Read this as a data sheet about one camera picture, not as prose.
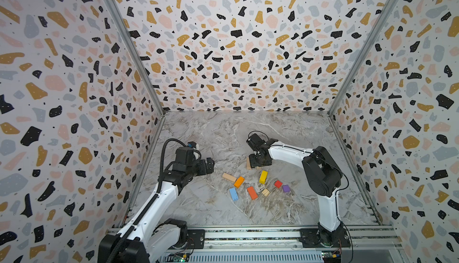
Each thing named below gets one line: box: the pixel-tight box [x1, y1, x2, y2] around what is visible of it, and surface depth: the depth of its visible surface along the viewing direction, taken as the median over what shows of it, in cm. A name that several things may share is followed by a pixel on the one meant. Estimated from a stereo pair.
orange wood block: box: [233, 176, 246, 189], surface depth 92 cm
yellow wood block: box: [259, 169, 269, 185], surface depth 92 cm
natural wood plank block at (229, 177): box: [221, 172, 238, 183], surface depth 94 cm
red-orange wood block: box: [246, 186, 259, 200], surface depth 89 cm
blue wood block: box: [229, 187, 240, 202], surface depth 87 cm
